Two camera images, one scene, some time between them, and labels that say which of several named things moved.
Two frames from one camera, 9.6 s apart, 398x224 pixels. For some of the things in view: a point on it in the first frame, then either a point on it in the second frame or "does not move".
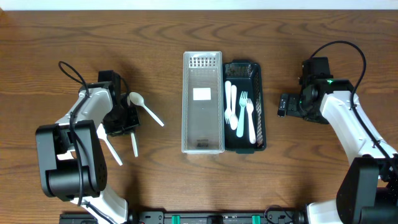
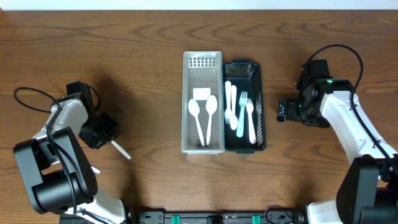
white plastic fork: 250,108 does not move
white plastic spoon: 234,122 does not move
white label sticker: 201,94 does not move
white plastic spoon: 134,145 -> 211,105
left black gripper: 125,123 -> 104,131
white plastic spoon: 102,134 -> 120,149
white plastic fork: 243,101 does not move
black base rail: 273,216 does not move
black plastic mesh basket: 245,75 does not move
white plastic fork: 227,113 does not move
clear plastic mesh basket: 203,103 does not move
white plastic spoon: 138,99 -> 194,109
